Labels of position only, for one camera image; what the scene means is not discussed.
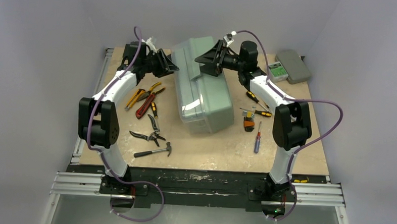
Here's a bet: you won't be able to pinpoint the black yellow stubby screwdriver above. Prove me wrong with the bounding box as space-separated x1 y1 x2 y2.
246 91 269 112

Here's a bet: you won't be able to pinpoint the yellow handled pliers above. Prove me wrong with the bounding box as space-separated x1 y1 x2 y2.
124 88 146 111

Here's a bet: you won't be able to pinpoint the orange hex key set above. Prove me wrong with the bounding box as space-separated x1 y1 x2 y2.
241 108 255 132

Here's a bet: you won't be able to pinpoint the black network switch box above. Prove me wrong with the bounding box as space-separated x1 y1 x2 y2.
122 42 138 62

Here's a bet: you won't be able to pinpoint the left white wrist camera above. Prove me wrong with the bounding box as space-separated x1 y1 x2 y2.
145 37 158 52

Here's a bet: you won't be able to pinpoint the aluminium rail frame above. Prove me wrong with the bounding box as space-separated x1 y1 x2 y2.
48 45 353 212

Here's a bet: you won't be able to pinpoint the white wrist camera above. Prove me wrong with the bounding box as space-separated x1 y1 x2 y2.
145 37 158 52
223 31 237 47

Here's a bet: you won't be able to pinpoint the translucent green tool box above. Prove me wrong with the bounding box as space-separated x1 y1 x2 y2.
171 36 234 134

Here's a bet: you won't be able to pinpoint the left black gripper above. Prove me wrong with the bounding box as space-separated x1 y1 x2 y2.
142 49 180 79

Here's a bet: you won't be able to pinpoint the green white screw box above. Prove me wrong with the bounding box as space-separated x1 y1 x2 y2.
268 62 288 83

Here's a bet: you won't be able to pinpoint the yellow black needle pliers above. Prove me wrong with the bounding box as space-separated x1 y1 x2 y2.
137 82 162 101

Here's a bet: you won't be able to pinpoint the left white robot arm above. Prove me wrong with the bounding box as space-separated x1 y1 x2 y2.
78 41 178 194

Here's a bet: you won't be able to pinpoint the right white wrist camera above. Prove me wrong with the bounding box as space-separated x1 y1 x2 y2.
223 31 237 47

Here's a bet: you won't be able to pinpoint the black pruning shears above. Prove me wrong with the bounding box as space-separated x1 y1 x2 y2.
128 113 168 148

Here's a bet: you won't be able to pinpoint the blue red screwdriver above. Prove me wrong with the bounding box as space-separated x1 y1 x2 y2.
254 121 262 154

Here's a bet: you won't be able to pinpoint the black handled hammer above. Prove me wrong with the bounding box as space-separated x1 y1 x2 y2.
133 142 172 158

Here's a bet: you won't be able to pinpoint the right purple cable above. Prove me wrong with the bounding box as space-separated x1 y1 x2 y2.
222 29 348 224

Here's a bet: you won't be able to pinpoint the black handled screwdriver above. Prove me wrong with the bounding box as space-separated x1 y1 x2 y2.
151 101 159 123

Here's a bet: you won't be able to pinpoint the red black utility knife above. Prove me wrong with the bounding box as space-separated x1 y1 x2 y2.
135 93 156 120

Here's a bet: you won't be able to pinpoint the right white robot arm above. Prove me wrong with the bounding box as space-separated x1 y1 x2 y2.
194 40 312 200

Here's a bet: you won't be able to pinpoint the grey plastic case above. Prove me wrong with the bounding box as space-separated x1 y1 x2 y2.
276 49 312 84

